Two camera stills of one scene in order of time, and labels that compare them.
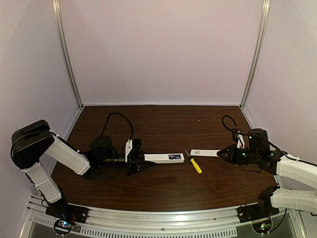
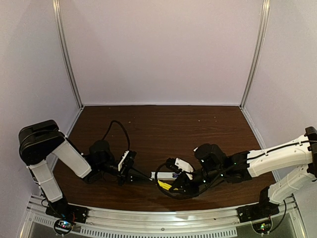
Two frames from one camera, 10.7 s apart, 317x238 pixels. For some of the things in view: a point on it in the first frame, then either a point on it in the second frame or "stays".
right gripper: [232, 155] -> [185, 182]
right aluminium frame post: [264, 25] stays
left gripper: [133, 161] -> [128, 172]
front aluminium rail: [104, 222] stays
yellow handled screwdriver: [197, 167] -> [164, 185]
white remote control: [165, 158] -> [167, 176]
